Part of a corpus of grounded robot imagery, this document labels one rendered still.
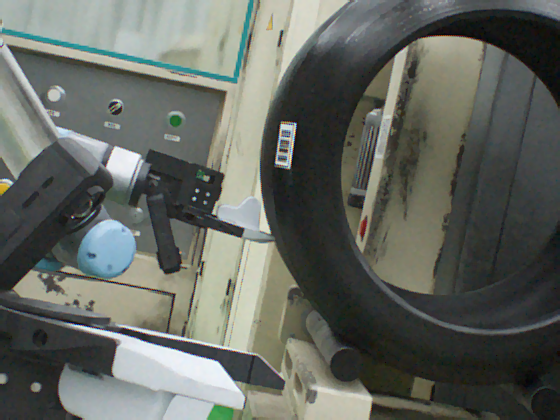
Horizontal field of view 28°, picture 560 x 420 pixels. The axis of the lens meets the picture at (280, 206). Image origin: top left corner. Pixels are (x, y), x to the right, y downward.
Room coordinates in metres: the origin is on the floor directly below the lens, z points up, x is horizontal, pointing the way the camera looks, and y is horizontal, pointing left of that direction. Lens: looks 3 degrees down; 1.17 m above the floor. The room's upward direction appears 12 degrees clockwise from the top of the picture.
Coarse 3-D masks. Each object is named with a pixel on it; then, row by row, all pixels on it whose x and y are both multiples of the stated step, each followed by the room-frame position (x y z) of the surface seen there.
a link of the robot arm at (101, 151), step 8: (64, 136) 1.56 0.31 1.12; (72, 136) 1.56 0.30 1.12; (80, 136) 1.57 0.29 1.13; (80, 144) 1.56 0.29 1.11; (88, 144) 1.56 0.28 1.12; (96, 144) 1.57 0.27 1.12; (104, 144) 1.58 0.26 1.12; (96, 152) 1.56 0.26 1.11; (104, 152) 1.56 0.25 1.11; (104, 160) 1.55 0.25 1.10
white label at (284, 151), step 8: (280, 128) 1.52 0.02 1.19; (288, 128) 1.50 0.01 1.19; (280, 136) 1.51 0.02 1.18; (288, 136) 1.49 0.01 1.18; (280, 144) 1.51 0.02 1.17; (288, 144) 1.49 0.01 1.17; (280, 152) 1.51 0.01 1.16; (288, 152) 1.49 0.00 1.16; (280, 160) 1.50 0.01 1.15; (288, 160) 1.49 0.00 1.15
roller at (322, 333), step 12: (312, 312) 1.83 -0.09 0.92; (312, 324) 1.76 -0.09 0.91; (324, 324) 1.70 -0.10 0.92; (312, 336) 1.74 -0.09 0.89; (324, 336) 1.63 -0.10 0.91; (336, 336) 1.60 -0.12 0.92; (324, 348) 1.58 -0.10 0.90; (336, 348) 1.52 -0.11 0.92; (348, 348) 1.51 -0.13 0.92; (336, 360) 1.50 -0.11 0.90; (348, 360) 1.50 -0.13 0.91; (360, 360) 1.51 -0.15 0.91; (336, 372) 1.50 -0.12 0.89; (348, 372) 1.50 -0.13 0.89; (360, 372) 1.51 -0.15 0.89
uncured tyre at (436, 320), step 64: (384, 0) 1.51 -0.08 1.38; (448, 0) 1.50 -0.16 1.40; (512, 0) 1.50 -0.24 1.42; (320, 64) 1.51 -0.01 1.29; (384, 64) 1.49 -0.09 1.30; (320, 128) 1.49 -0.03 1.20; (320, 192) 1.49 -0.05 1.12; (320, 256) 1.49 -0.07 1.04; (384, 320) 1.50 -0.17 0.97; (448, 320) 1.79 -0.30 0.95; (512, 320) 1.79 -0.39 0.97
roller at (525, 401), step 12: (504, 384) 1.66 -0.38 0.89; (516, 384) 1.61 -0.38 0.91; (528, 384) 1.57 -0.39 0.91; (540, 384) 1.55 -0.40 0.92; (516, 396) 1.60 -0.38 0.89; (528, 396) 1.55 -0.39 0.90; (540, 396) 1.53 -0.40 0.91; (552, 396) 1.53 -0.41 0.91; (528, 408) 1.55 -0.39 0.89; (540, 408) 1.53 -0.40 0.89; (552, 408) 1.53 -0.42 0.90
